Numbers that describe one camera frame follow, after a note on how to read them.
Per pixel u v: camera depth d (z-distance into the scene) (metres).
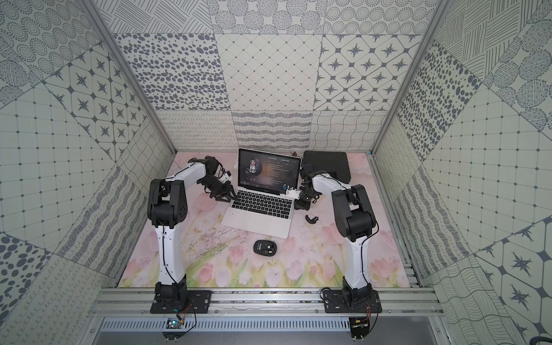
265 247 0.84
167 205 0.60
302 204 0.88
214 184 0.89
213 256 0.84
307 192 0.85
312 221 0.95
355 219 0.55
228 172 1.01
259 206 0.98
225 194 0.92
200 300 0.73
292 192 0.90
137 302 0.76
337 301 0.73
